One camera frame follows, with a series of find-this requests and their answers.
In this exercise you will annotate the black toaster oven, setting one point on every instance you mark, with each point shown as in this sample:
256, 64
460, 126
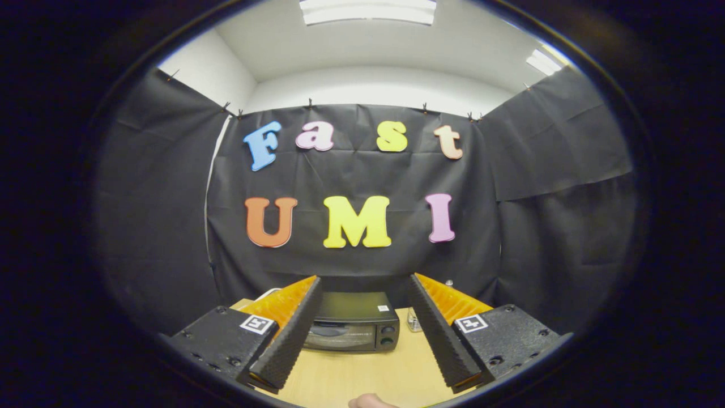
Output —
351, 306

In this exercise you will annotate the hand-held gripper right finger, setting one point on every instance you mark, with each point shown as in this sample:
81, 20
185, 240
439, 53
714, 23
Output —
444, 340

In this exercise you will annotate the long ceiling light panel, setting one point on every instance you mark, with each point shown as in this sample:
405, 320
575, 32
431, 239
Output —
368, 11

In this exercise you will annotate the small ceiling light panel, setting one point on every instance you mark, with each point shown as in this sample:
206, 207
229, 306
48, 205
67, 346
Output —
544, 62

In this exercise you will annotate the white pop-up toaster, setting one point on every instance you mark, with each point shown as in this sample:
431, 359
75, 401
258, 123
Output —
269, 293

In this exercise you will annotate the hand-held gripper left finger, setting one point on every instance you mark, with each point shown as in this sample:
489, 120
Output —
294, 340

